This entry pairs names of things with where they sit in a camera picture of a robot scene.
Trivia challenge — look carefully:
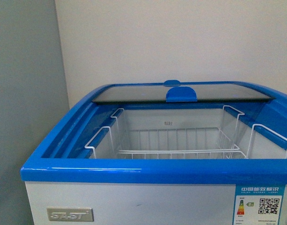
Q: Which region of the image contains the sliding glass freezer lid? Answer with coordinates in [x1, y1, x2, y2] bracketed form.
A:
[92, 83, 274, 104]

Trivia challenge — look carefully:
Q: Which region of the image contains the white blue chest freezer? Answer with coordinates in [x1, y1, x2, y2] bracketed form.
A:
[21, 80, 287, 225]

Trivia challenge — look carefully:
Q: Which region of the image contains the silver SAST logo plate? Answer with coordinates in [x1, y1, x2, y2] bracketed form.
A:
[46, 207, 94, 222]

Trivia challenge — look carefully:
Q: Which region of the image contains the blue energy label sticker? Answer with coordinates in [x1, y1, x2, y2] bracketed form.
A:
[233, 185, 285, 225]

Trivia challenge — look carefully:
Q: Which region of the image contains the white wire basket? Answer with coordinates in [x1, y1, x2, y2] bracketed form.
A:
[84, 105, 246, 159]
[246, 124, 287, 159]

